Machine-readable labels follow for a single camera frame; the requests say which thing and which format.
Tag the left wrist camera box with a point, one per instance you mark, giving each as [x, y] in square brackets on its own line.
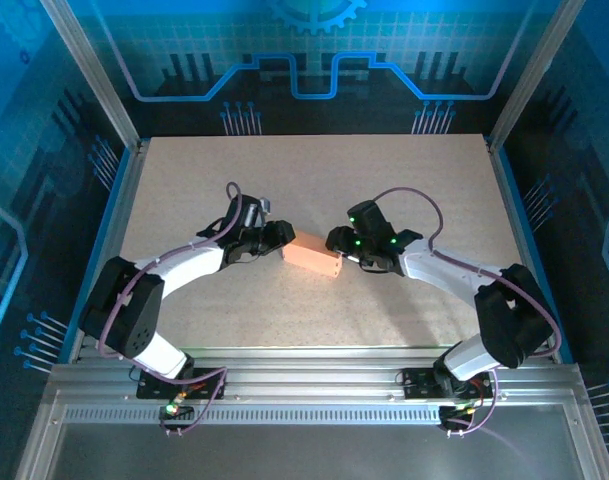
[265, 205]

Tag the brown cardboard paper box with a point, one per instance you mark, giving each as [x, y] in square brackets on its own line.
[309, 257]

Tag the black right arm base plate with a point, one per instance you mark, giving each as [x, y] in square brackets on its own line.
[419, 387]

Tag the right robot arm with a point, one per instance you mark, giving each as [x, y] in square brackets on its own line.
[514, 320]

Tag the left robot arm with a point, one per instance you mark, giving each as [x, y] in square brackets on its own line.
[124, 320]

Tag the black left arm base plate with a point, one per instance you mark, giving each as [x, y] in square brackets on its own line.
[209, 387]

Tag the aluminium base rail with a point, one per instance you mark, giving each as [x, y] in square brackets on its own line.
[309, 375]

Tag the aluminium side rail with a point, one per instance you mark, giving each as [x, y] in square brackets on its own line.
[119, 225]
[516, 225]

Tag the aluminium frame post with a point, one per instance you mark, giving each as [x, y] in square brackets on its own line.
[531, 75]
[95, 75]

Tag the circuit board with lights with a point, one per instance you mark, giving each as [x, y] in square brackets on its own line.
[456, 412]
[174, 407]

